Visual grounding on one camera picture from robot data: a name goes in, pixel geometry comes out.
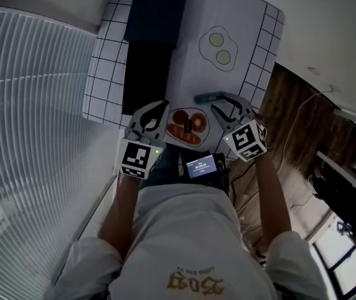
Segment grey-blue handled utensil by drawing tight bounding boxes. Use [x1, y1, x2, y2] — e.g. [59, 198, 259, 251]
[194, 91, 226, 104]

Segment black chair base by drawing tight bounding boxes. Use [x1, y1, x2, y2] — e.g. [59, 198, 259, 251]
[314, 167, 356, 253]

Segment person's right forearm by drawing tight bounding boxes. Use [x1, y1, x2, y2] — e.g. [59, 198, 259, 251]
[252, 153, 293, 258]

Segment black device cable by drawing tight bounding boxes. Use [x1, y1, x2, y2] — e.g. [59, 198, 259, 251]
[226, 159, 262, 209]

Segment white window blinds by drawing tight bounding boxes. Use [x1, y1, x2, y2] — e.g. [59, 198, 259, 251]
[0, 4, 104, 300]

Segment white floor cable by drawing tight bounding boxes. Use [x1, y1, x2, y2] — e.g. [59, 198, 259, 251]
[285, 86, 337, 168]

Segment dark-framed glass door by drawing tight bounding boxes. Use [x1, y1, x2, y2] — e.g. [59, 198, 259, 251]
[309, 226, 356, 300]

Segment white food-print placemat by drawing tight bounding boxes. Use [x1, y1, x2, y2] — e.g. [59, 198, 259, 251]
[162, 0, 268, 151]

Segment person's left forearm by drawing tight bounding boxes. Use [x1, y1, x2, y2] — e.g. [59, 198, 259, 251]
[98, 173, 142, 264]

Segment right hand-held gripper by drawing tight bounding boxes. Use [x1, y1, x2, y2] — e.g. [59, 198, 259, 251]
[210, 93, 268, 163]

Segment person's white shirt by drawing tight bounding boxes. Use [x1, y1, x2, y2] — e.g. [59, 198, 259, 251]
[52, 182, 332, 300]

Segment black screen device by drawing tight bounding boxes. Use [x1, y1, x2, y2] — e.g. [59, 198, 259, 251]
[177, 151, 229, 187]

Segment dark blue box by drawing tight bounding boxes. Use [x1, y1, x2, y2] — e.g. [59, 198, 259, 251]
[121, 0, 190, 116]

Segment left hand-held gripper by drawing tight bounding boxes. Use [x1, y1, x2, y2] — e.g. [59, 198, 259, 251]
[118, 99, 170, 180]

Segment person's blue jeans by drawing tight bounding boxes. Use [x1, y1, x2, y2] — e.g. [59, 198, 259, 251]
[140, 144, 182, 190]

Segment white black-grid tablecloth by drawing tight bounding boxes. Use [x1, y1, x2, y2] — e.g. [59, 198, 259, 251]
[82, 0, 287, 156]

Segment person's left hand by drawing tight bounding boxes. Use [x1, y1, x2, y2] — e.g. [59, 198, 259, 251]
[124, 129, 154, 146]

